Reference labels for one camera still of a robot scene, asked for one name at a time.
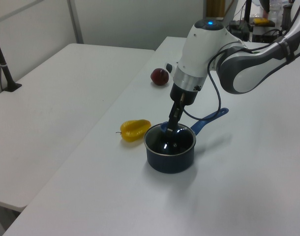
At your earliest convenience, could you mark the clear plastic container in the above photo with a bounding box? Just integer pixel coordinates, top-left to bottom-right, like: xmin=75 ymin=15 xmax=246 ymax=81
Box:
xmin=269 ymin=2 xmax=283 ymax=22

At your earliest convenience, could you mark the dark red toy apple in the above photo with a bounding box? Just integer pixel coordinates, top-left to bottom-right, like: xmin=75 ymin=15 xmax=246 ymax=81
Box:
xmin=150 ymin=67 xmax=170 ymax=86

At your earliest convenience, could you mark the yellow bell pepper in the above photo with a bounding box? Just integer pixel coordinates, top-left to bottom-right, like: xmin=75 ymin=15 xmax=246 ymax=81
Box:
xmin=116 ymin=119 xmax=151 ymax=143

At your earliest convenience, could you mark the wooden panel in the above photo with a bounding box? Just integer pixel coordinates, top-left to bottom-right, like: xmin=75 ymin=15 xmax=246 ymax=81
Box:
xmin=206 ymin=0 xmax=226 ymax=18

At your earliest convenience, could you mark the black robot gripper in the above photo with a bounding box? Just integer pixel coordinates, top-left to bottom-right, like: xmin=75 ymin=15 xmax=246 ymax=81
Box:
xmin=167 ymin=83 xmax=199 ymax=137

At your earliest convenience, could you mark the dark blue saucepan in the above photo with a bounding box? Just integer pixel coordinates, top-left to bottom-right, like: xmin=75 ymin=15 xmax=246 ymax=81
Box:
xmin=143 ymin=107 xmax=230 ymax=175

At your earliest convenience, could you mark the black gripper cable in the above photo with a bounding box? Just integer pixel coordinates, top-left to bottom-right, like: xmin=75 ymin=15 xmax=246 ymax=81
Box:
xmin=182 ymin=41 xmax=285 ymax=121

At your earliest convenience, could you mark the glass lid with blue knob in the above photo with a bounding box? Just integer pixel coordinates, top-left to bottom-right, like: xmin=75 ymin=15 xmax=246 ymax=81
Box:
xmin=143 ymin=122 xmax=197 ymax=156

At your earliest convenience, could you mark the black equipment with cables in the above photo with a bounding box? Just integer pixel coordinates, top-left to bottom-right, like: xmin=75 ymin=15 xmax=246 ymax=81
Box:
xmin=228 ymin=20 xmax=250 ymax=41

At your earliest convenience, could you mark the black camera stand pole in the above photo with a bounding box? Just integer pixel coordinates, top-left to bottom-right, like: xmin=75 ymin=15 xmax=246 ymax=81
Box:
xmin=0 ymin=24 xmax=23 ymax=92

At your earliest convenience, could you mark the yellow box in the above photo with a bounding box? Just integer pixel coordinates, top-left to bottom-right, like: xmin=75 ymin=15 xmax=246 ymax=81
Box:
xmin=253 ymin=17 xmax=269 ymax=26

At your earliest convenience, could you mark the black electronics box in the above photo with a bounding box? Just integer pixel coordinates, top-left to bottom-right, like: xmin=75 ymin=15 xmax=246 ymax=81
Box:
xmin=252 ymin=29 xmax=283 ymax=44

